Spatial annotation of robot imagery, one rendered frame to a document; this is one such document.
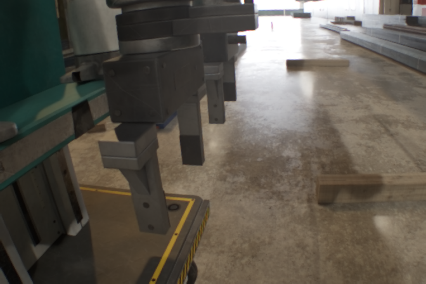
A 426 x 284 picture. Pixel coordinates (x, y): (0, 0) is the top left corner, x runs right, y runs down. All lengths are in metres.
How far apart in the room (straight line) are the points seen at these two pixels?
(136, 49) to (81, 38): 0.45
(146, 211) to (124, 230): 0.59
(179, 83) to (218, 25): 0.06
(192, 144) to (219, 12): 0.19
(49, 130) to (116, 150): 0.27
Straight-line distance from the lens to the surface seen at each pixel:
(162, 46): 0.25
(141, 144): 0.22
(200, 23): 0.25
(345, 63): 4.99
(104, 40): 0.68
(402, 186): 1.54
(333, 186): 1.43
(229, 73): 0.63
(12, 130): 0.41
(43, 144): 0.47
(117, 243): 0.82
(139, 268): 0.74
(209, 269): 1.15
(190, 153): 0.38
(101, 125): 2.62
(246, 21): 0.25
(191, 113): 0.36
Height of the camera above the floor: 0.83
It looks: 20 degrees down
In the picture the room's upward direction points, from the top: 4 degrees counter-clockwise
